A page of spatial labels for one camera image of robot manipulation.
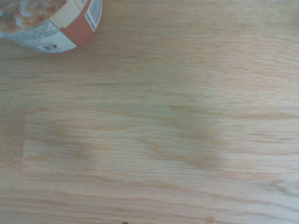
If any cereal cup with orange label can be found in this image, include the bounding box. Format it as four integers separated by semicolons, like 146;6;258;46
0;0;103;54

